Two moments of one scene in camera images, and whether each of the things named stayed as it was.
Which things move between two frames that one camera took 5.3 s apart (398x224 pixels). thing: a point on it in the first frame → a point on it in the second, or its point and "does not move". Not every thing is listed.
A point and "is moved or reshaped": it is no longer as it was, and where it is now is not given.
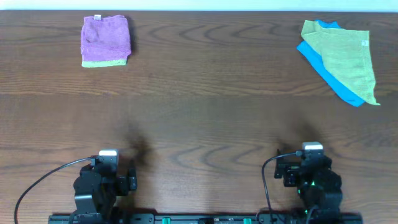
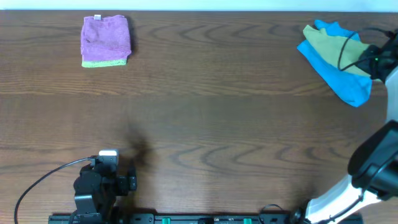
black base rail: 269,218 does not move
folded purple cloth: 105,38 does not move
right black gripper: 291,168 → 364,65
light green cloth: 347,53 is moved or reshaped
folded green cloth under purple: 102,63 does not move
